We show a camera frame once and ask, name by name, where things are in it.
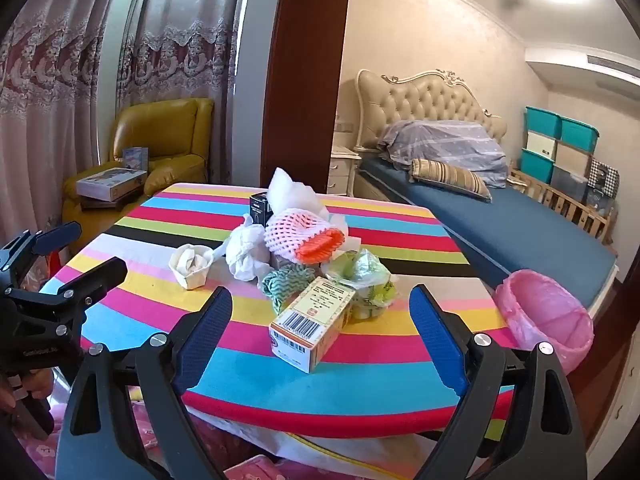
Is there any yellow leather armchair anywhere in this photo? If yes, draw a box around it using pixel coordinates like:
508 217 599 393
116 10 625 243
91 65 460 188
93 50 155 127
62 98 215 231

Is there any beige tufted headboard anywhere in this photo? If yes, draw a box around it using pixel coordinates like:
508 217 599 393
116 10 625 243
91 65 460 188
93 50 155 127
354 67 508 153

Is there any stack of plastic storage boxes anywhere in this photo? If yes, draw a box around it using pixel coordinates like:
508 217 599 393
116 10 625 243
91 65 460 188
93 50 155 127
520 106 600 204

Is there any checkered bag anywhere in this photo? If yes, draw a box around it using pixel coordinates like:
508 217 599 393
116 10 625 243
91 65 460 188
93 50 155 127
587 159 621 206

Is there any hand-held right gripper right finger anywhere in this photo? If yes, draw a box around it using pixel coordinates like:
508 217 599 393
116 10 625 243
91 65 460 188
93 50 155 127
409 284 588 480

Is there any bed with blue sheet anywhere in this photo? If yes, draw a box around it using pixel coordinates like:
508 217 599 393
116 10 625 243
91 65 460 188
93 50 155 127
357 152 618 311

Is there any pink white foam net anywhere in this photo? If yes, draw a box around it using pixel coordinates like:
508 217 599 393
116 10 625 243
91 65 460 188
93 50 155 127
264 209 333 263

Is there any striped colourful tablecloth table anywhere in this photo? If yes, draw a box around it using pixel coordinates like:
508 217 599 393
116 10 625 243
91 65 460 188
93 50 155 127
39 182 526 441

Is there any orange foam net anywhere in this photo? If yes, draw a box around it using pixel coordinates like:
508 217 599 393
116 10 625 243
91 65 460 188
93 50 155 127
298 228 347 266

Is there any small black box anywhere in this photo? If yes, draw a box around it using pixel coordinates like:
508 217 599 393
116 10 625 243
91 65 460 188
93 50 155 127
249 192 273 226

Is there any small blue white box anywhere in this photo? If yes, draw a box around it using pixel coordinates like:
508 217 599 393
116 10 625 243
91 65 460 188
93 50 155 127
122 146 150 171

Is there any cream crumpled paper cup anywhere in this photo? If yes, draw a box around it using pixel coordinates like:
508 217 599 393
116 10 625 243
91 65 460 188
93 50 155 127
169 243 215 291

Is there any dark brown flat box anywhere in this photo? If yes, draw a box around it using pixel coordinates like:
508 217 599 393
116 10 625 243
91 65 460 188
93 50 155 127
80 195 126 211

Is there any striped cushion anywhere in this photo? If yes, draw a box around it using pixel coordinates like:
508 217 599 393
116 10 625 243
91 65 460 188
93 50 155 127
410 158 493 203

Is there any grey blue duvet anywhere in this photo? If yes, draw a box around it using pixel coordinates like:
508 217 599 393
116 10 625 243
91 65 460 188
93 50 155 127
377 120 508 188

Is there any dark wooden wardrobe panel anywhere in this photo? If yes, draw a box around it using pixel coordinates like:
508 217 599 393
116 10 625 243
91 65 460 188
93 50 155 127
260 0 353 196

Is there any pink lined trash bin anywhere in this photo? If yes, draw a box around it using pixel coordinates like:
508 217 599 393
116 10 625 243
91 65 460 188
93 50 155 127
495 269 595 373

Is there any person's left hand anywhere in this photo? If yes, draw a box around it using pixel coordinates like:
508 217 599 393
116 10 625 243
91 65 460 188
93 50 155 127
0 367 53 413

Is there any wooden crib rail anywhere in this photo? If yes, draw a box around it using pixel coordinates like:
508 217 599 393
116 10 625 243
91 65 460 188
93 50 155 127
507 169 616 246

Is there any white foam block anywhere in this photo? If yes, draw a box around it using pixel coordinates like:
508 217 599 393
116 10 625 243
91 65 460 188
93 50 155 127
266 166 331 223

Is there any air conditioner vent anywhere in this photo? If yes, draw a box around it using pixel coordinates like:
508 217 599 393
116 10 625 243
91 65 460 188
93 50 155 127
587 54 640 83

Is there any white flat box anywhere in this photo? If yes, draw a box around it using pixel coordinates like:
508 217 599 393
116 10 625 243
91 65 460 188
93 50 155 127
76 167 148 202

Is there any lace patterned curtain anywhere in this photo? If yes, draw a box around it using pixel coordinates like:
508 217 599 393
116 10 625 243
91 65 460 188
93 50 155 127
0 0 126 251
116 0 251 186

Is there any green yellow plastic bag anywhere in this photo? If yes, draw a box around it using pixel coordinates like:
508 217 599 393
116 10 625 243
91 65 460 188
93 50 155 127
325 248 396 320

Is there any white nightstand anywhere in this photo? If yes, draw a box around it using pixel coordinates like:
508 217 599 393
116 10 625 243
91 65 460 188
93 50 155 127
327 144 362 196

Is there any orange white barcode carton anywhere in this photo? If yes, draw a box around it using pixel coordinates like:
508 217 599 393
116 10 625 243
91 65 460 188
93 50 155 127
269 276 357 374

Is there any silver box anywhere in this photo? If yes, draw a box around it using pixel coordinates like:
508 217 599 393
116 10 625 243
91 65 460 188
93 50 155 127
270 252 306 273

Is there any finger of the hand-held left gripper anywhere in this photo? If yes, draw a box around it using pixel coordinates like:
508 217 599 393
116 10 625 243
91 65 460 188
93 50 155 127
7 256 129 321
0 221 83 286

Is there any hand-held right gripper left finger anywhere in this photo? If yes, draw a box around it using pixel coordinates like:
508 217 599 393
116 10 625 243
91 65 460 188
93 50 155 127
56 285 234 480

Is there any green patterned cloth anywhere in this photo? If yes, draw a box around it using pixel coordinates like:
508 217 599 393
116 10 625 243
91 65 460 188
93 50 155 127
261 265 321 316

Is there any white tissue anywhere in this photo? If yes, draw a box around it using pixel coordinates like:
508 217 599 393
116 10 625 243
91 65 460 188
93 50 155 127
224 214 273 282

